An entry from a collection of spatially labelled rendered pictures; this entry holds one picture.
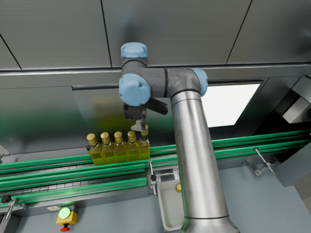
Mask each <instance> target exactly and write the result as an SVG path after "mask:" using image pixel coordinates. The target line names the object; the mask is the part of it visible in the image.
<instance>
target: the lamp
mask: <svg viewBox="0 0 311 233"><path fill-rule="evenodd" d="M70 212H71V211H70V209H68V208H63V209H62V210H61V211H60V213H59V217H60V218H61V219H67V218H68V217H69V215H70Z"/></svg>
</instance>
